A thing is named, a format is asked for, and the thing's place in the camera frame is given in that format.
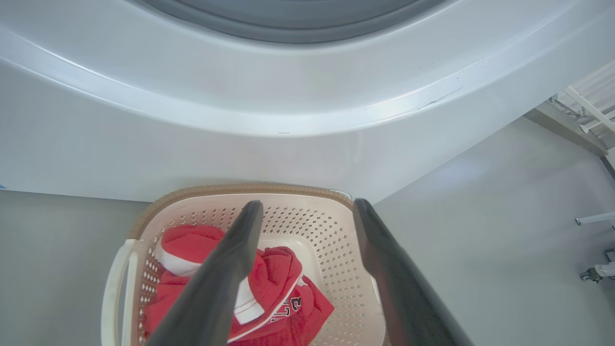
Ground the white front-load washing machine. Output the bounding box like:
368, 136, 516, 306
0, 0, 615, 205

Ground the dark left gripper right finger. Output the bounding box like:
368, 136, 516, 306
353, 198, 474, 346

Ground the red white sports jersey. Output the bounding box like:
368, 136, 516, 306
143, 225, 335, 346

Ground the white tube bar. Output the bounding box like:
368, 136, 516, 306
575, 211, 615, 226

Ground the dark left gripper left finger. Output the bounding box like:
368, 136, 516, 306
144, 200, 264, 346

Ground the grey rubber door gasket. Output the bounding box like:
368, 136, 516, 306
129, 0, 448, 45

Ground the cream perforated basket brown rim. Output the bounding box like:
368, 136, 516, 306
101, 184, 388, 346

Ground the caster wheel base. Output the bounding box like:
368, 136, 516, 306
579, 247, 615, 284

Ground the white metal rack frame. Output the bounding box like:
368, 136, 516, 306
550, 60, 615, 147

